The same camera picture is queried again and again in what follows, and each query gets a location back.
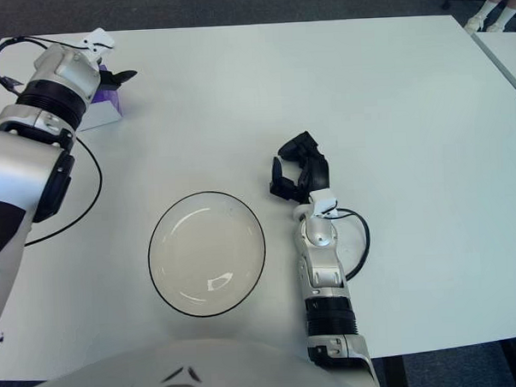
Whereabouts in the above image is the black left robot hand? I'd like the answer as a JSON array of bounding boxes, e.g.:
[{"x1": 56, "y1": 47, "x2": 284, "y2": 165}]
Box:
[{"x1": 99, "y1": 68, "x2": 139, "y2": 88}]

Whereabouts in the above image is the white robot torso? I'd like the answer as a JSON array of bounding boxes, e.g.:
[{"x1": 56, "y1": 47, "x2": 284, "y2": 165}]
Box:
[{"x1": 0, "y1": 330, "x2": 378, "y2": 387}]

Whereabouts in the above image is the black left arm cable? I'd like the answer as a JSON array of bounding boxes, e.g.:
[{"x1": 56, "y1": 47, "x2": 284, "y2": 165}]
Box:
[{"x1": 0, "y1": 33, "x2": 106, "y2": 247}]

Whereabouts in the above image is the adjacent white table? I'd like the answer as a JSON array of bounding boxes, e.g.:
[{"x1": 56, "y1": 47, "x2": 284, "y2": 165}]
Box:
[{"x1": 471, "y1": 30, "x2": 516, "y2": 106}]

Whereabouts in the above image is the white plate black rim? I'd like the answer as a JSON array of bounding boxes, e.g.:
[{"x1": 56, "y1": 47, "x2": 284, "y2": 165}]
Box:
[{"x1": 145, "y1": 188, "x2": 270, "y2": 319}]

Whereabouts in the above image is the person leg white sock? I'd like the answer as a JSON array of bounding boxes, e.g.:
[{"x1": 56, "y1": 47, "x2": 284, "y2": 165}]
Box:
[
  {"x1": 483, "y1": 0, "x2": 516, "y2": 33},
  {"x1": 463, "y1": 0, "x2": 515, "y2": 32}
]

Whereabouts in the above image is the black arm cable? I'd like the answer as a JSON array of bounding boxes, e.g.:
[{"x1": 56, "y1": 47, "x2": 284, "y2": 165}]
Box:
[
  {"x1": 333, "y1": 205, "x2": 373, "y2": 282},
  {"x1": 0, "y1": 33, "x2": 106, "y2": 247}
]

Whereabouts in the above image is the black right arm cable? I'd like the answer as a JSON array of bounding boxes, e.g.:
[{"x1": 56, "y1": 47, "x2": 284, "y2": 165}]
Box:
[{"x1": 333, "y1": 205, "x2": 373, "y2": 282}]

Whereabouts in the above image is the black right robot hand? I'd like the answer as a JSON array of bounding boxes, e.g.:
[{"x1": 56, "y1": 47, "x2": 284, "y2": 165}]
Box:
[{"x1": 265, "y1": 129, "x2": 332, "y2": 205}]

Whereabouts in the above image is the purple tissue paper pack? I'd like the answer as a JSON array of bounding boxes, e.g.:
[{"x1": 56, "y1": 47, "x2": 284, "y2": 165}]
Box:
[{"x1": 74, "y1": 62, "x2": 124, "y2": 133}]

